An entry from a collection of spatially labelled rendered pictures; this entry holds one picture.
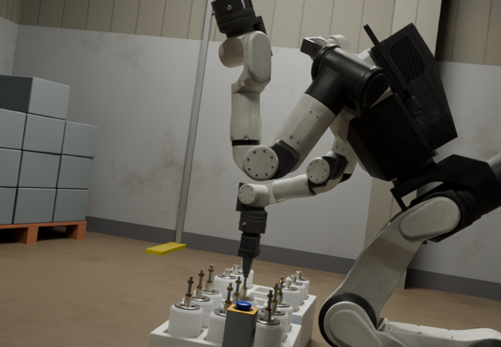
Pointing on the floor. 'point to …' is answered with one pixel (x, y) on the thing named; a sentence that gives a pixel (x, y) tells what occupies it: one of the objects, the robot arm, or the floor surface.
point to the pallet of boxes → (42, 160)
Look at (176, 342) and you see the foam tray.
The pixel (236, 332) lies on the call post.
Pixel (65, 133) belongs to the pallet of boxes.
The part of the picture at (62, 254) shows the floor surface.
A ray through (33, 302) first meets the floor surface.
